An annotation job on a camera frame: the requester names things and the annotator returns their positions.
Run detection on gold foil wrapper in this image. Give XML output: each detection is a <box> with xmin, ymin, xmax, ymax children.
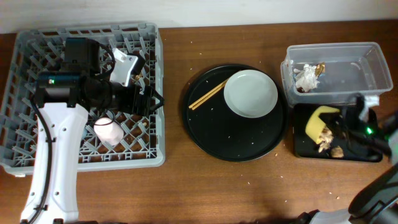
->
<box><xmin>315</xmin><ymin>62</ymin><xmax>325</xmax><ymax>77</ymax></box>

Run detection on clear plastic bin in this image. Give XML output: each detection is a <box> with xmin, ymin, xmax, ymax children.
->
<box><xmin>280</xmin><ymin>42</ymin><xmax>393</xmax><ymax>106</ymax></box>

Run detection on yellow bowl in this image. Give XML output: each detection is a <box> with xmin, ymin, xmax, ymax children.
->
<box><xmin>305</xmin><ymin>106</ymin><xmax>340</xmax><ymax>144</ymax></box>

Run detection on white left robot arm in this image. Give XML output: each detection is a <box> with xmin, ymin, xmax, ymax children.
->
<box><xmin>21</xmin><ymin>37</ymin><xmax>164</xmax><ymax>223</ymax></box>

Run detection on pink plastic cup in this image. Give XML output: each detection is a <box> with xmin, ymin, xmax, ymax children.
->
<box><xmin>94</xmin><ymin>118</ymin><xmax>124</xmax><ymax>146</ymax></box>

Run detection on white paper napkin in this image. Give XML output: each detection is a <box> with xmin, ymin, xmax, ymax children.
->
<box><xmin>294</xmin><ymin>64</ymin><xmax>320</xmax><ymax>92</ymax></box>

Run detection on food scraps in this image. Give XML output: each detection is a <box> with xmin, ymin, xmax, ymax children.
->
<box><xmin>317</xmin><ymin>127</ymin><xmax>344</xmax><ymax>158</ymax></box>

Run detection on round black tray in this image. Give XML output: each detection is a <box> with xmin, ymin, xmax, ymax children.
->
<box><xmin>181</xmin><ymin>64</ymin><xmax>289</xmax><ymax>162</ymax></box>

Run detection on white ceramic plate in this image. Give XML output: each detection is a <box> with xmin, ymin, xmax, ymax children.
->
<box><xmin>223</xmin><ymin>70</ymin><xmax>278</xmax><ymax>118</ymax></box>

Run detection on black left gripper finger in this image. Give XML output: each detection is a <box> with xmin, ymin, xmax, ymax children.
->
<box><xmin>146</xmin><ymin>101</ymin><xmax>164</xmax><ymax>116</ymax></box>
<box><xmin>149</xmin><ymin>86</ymin><xmax>164</xmax><ymax>103</ymax></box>

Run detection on black rectangular tray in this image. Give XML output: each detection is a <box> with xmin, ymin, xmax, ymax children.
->
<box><xmin>293</xmin><ymin>103</ymin><xmax>382</xmax><ymax>162</ymax></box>

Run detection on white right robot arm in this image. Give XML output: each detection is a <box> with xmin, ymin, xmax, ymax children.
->
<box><xmin>294</xmin><ymin>106</ymin><xmax>397</xmax><ymax>223</ymax></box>

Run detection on grey dishwasher rack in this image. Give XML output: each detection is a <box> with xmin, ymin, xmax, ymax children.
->
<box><xmin>1</xmin><ymin>23</ymin><xmax>165</xmax><ymax>177</ymax></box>

